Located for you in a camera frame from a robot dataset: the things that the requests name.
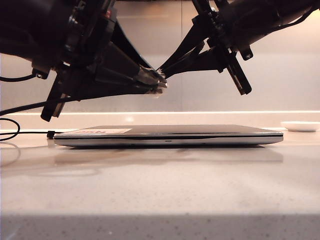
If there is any black left arm wire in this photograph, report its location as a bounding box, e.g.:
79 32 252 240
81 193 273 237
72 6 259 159
0 73 37 83

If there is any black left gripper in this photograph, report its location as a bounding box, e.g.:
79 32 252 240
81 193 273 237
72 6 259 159
40 0 154 123

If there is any black right arm wire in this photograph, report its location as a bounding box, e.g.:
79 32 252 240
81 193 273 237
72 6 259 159
272 3 320 30

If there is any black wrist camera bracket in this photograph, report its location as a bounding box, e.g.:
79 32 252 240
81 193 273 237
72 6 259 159
234 42 254 62
30 59 51 81

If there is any silver Dell laptop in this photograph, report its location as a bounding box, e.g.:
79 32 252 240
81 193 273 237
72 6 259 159
53 124 285 149

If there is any black arm wire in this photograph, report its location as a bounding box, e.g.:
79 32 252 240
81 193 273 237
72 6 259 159
272 3 320 30
0 73 37 83

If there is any black cable with silver connector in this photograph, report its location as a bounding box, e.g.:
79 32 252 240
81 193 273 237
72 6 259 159
0 66 169 141

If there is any small white dish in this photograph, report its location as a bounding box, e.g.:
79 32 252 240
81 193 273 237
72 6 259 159
280 121 317 133

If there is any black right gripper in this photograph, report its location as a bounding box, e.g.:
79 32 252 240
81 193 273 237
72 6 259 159
158 0 253 97

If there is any black left wrist camera bracket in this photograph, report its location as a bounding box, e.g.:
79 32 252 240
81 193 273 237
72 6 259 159
30 59 51 81

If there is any black right wrist camera bracket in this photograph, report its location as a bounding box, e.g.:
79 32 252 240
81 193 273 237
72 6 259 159
234 42 254 62

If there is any white sticker on laptop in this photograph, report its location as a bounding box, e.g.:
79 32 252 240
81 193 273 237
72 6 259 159
79 128 133 135

